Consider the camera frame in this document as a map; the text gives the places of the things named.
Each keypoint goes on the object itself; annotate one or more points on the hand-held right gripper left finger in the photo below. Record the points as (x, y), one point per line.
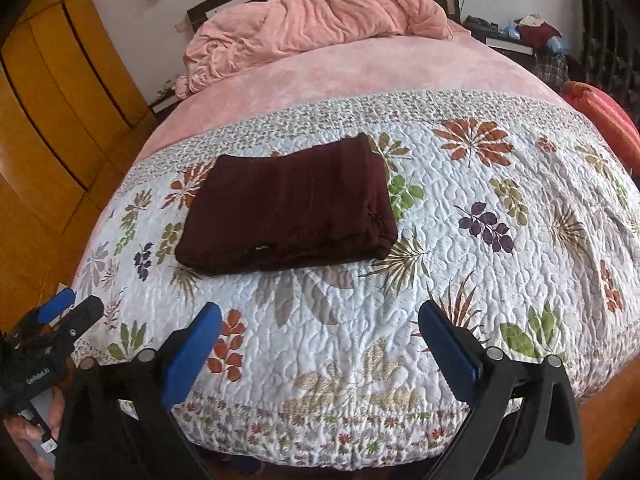
(192, 355)

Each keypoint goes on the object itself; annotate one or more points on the maroon cloth bundle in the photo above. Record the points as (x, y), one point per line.
(537, 35)

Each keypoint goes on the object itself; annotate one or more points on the blue plastic bag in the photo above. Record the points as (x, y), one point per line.
(559, 45)

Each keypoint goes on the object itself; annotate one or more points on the pink crumpled duvet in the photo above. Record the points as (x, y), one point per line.
(310, 20)

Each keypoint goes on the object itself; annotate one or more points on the pink bed sheet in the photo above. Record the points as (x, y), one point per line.
(350, 70)

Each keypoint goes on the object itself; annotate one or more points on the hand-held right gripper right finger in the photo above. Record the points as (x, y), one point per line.
(450, 355)

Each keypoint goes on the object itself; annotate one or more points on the floral quilted bedspread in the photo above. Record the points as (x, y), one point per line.
(400, 260)

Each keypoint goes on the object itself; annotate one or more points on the orange red cushion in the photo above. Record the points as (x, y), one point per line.
(605, 115)

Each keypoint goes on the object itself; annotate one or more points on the plaid cloth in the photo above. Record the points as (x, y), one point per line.
(550, 67)

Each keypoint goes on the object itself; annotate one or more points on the bedside table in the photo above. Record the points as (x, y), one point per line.
(505, 42)
(162, 105)

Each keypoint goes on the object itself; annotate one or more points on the dark patterned curtain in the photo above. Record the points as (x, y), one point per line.
(607, 20)

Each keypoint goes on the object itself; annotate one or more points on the wooden wardrobe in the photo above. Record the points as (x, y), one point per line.
(60, 85)

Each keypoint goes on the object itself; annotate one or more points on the person's left hand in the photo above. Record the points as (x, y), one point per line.
(25, 447)

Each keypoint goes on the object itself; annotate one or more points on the maroon pants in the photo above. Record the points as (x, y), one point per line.
(285, 200)

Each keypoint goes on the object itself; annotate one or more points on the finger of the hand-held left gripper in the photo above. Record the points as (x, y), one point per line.
(80, 317)
(56, 306)

